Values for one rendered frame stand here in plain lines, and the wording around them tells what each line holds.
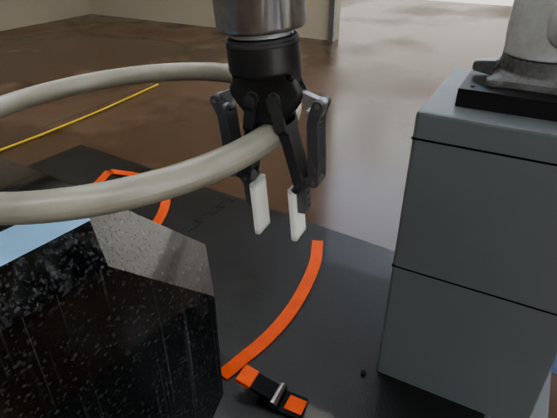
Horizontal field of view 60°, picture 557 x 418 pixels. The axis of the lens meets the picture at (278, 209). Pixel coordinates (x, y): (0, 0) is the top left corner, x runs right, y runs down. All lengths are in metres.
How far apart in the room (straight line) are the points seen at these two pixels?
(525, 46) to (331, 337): 0.97
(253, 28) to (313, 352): 1.19
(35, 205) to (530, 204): 0.90
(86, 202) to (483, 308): 0.99
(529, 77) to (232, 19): 0.77
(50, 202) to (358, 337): 1.25
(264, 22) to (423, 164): 0.69
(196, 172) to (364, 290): 1.34
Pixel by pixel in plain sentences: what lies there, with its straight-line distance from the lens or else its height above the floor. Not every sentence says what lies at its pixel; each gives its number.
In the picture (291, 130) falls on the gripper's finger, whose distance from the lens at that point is 0.52.
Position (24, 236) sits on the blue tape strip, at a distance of 0.68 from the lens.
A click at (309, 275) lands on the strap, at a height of 0.02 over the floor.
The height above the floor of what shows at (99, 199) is 0.93.
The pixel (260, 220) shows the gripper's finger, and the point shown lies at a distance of 0.59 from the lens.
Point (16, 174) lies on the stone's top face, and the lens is 0.80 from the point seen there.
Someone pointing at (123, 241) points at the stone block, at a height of 0.73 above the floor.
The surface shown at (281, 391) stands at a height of 0.05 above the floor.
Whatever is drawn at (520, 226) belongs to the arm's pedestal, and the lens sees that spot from 1.11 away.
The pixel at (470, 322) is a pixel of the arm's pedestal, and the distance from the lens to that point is 1.28.
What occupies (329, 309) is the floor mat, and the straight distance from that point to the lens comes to 1.65.
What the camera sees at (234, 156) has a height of 0.94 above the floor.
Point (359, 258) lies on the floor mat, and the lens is 1.89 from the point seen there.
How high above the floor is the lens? 1.14
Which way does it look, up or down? 31 degrees down
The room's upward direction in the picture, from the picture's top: straight up
